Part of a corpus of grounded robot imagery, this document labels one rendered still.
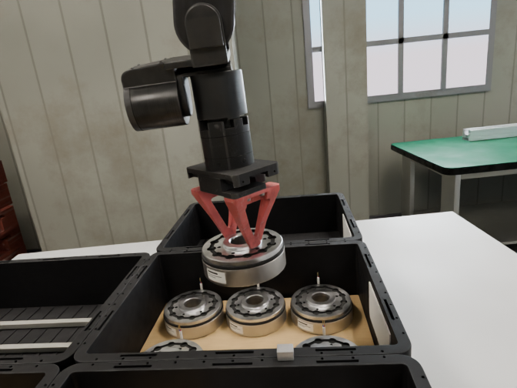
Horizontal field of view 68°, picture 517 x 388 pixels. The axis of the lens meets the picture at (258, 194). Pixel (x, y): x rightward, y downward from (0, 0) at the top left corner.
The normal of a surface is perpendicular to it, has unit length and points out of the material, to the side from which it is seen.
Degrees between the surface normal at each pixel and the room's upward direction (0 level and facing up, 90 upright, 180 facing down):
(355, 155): 90
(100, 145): 90
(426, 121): 90
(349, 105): 90
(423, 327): 0
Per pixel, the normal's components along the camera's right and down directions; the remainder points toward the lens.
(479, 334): -0.10, -0.95
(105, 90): 0.02, 0.29
